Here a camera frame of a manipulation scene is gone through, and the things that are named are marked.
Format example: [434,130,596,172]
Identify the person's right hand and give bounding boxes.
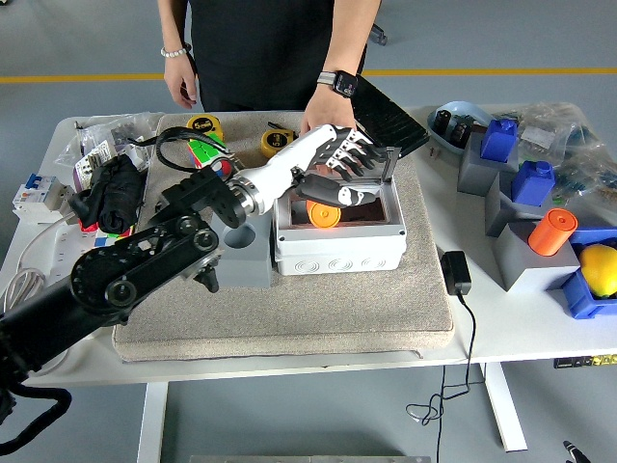
[162,53,200,110]

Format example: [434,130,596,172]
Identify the person's left hand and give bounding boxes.
[299,85,359,139]

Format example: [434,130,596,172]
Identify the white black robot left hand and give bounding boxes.
[248,123,390,216]

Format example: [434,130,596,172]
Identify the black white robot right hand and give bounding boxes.
[562,439,587,463]

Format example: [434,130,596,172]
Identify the orange cylinder battery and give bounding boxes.
[527,207,578,257]
[306,200,342,229]

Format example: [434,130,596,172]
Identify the grey junction box with lid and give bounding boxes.
[272,144,409,277]

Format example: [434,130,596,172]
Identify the yellow tape measure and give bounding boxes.
[260,121,299,160]
[125,114,226,146]

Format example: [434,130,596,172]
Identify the black wrist watch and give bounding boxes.
[316,69,361,98]

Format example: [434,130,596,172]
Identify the white table leg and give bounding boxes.
[479,362,527,453]
[137,383,170,463]

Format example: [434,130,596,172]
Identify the person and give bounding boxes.
[185,0,371,113]

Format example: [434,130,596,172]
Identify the clear plastic parts bags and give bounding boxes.
[55,111,165,170]

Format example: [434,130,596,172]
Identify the black table control panel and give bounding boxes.
[552,354,617,370]

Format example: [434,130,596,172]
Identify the grey block with round hole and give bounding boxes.
[210,211,274,289]

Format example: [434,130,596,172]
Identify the white labelled circuit breaker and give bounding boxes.
[76,139,121,178]

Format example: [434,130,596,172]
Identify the black cloth bundle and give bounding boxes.
[67,153,148,235]

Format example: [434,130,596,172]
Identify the light blue bowl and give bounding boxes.
[427,100,497,158]

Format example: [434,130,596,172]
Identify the beige foam mat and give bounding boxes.
[111,110,457,364]

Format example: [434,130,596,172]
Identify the blue storage bin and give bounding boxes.
[558,226,617,320]

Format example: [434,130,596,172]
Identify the grey holder block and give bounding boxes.
[492,219,582,293]
[456,132,522,197]
[484,168,555,237]

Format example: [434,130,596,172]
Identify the blue plastic bottle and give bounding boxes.
[479,118,520,163]
[510,160,556,206]

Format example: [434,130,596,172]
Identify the white blue circuit breaker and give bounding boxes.
[12,172,73,226]

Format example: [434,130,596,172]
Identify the yellow lemon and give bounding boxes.
[577,244,617,298]

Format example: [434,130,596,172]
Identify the black power adapter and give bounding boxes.
[441,250,473,296]

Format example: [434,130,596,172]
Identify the clear bags of components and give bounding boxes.
[491,99,617,228]

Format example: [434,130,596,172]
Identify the white bead bracelet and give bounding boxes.
[160,43,193,61]

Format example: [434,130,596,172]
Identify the black adapter cord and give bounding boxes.
[406,291,488,463]

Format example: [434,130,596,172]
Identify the white power cable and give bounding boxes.
[2,214,73,314]

